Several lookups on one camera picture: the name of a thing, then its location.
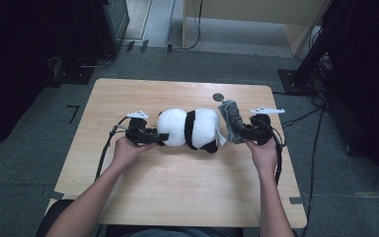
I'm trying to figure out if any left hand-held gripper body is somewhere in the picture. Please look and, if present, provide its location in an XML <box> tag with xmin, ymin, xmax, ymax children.
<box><xmin>124</xmin><ymin>110</ymin><xmax>153</xmax><ymax>147</ymax></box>

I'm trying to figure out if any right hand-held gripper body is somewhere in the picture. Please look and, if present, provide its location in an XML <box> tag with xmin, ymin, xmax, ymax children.
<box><xmin>249</xmin><ymin>106</ymin><xmax>286</xmax><ymax>146</ymax></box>

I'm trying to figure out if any grey cloth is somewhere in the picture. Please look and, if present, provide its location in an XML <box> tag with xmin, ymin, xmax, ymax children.
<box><xmin>217</xmin><ymin>99</ymin><xmax>246</xmax><ymax>145</ymax></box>

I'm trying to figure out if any panda plush toy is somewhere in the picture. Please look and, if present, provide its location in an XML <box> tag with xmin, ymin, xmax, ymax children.
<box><xmin>156</xmin><ymin>108</ymin><xmax>228</xmax><ymax>154</ymax></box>

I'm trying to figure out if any person's left hand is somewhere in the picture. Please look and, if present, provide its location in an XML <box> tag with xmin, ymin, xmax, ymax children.
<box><xmin>111</xmin><ymin>135</ymin><xmax>156</xmax><ymax>173</ymax></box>

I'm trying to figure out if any person's right hand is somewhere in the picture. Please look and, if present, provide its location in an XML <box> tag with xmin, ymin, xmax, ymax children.
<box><xmin>244</xmin><ymin>137</ymin><xmax>279</xmax><ymax>180</ymax></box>

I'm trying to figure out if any black metal stand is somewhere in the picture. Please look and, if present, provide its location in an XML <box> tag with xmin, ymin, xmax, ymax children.
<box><xmin>277</xmin><ymin>0</ymin><xmax>346</xmax><ymax>97</ymax></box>

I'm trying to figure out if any black floor tape mark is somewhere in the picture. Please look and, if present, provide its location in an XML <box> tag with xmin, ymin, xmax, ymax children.
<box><xmin>66</xmin><ymin>104</ymin><xmax>81</xmax><ymax>124</ymax></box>

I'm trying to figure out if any black flat stand base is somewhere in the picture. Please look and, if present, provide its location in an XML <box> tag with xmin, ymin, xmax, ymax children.
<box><xmin>49</xmin><ymin>55</ymin><xmax>96</xmax><ymax>86</ymax></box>

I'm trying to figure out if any person's dark clothing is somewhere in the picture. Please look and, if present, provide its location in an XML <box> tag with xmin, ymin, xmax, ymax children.
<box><xmin>103</xmin><ymin>224</ymin><xmax>245</xmax><ymax>237</ymax></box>

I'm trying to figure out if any black cabinet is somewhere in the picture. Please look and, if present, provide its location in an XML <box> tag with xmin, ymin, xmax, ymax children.
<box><xmin>90</xmin><ymin>0</ymin><xmax>131</xmax><ymax>59</ymax></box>

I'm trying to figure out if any light wooden cabinet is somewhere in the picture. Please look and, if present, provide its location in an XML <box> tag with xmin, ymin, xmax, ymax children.
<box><xmin>182</xmin><ymin>0</ymin><xmax>331</xmax><ymax>57</ymax></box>

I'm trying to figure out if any black chair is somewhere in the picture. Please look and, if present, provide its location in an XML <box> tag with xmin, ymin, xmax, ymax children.
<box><xmin>34</xmin><ymin>198</ymin><xmax>75</xmax><ymax>237</ymax></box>

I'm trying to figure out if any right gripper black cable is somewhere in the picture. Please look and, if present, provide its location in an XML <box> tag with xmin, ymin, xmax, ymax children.
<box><xmin>263</xmin><ymin>119</ymin><xmax>285</xmax><ymax>186</ymax></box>

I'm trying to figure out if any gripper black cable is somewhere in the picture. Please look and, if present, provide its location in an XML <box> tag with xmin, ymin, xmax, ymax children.
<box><xmin>94</xmin><ymin>117</ymin><xmax>129</xmax><ymax>182</ymax></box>
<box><xmin>263</xmin><ymin>119</ymin><xmax>285</xmax><ymax>186</ymax></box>

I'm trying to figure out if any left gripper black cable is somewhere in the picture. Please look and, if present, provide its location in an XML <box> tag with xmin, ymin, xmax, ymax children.
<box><xmin>94</xmin><ymin>117</ymin><xmax>129</xmax><ymax>182</ymax></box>

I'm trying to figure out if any short black floor cable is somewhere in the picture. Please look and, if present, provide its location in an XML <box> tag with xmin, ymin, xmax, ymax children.
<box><xmin>280</xmin><ymin>106</ymin><xmax>325</xmax><ymax>129</ymax></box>

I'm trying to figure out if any long black floor cable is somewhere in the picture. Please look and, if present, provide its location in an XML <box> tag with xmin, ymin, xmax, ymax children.
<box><xmin>299</xmin><ymin>108</ymin><xmax>326</xmax><ymax>237</ymax></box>

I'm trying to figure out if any black hanging cable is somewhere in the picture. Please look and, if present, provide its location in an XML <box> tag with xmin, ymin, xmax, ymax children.
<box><xmin>177</xmin><ymin>0</ymin><xmax>203</xmax><ymax>51</ymax></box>

